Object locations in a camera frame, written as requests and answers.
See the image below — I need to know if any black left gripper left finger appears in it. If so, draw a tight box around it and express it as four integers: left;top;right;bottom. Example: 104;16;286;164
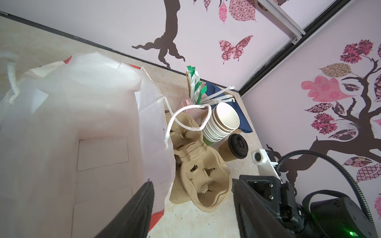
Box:
96;181;154;238

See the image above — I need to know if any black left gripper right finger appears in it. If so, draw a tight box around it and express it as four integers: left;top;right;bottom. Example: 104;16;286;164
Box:
232;175;295;238

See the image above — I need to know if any white paper cup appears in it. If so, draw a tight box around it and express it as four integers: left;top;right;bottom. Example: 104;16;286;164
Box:
218;133;249;162

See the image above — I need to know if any single pulp cup carrier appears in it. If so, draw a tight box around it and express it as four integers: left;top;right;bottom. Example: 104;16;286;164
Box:
169;143;232;212

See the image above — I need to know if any red and white paper bag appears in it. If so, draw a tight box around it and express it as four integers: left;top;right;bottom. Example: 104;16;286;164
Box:
1;53;203;238

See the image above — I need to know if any black plastic cup lid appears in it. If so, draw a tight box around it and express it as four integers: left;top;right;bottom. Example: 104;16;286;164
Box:
228;133;249;159

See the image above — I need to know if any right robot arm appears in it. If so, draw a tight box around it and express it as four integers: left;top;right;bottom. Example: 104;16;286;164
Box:
275;150;378;238

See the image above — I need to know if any brown pulp cup carrier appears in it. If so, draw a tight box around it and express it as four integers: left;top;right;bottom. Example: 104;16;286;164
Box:
169;121;202;204

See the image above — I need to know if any stack of paper cups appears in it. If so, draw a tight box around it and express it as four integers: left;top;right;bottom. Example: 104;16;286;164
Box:
202;103;240;145

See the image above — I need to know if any dark blue napkin stack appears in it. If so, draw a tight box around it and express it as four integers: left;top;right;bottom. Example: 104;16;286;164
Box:
205;82;253;133

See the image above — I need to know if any green wrapped straw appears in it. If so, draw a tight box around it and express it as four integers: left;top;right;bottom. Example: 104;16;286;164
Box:
186;65;207;105

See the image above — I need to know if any pink straw holder cup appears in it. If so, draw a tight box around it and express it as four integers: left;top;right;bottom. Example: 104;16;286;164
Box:
180;99;208;121

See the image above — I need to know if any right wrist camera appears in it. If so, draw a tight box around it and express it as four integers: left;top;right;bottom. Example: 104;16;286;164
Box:
252;149;281;180

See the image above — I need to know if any aluminium rail back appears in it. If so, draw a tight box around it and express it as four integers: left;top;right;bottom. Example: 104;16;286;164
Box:
257;0;306;45

